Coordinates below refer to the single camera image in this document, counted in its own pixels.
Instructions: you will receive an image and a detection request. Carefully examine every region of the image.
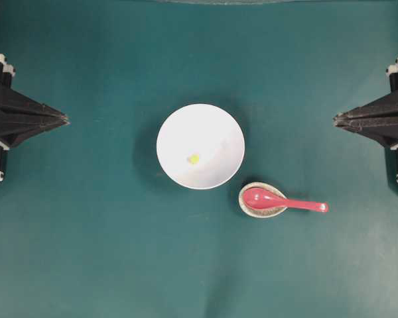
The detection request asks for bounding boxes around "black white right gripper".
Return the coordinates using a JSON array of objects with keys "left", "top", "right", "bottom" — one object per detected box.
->
[{"left": 334, "top": 58, "right": 398, "bottom": 183}]

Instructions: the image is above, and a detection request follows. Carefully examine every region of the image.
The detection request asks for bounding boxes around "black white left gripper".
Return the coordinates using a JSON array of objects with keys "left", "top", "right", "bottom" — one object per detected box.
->
[{"left": 0, "top": 54, "right": 69, "bottom": 182}]

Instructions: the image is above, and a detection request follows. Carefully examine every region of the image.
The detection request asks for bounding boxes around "red plastic soup spoon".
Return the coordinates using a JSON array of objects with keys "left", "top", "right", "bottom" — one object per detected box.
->
[{"left": 243, "top": 187, "right": 329, "bottom": 213}]

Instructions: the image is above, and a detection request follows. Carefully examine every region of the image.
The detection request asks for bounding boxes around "speckled ceramic spoon rest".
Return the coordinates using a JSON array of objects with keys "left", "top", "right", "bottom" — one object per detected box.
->
[{"left": 238, "top": 182, "right": 287, "bottom": 219}]

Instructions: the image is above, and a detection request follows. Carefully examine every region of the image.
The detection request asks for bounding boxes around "yellow hexagonal prism block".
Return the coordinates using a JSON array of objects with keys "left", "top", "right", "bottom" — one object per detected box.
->
[{"left": 188, "top": 154, "right": 200, "bottom": 165}]

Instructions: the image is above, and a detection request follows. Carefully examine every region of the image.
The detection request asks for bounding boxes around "white round bowl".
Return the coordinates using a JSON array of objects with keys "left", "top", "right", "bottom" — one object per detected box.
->
[{"left": 156, "top": 104, "right": 245, "bottom": 190}]

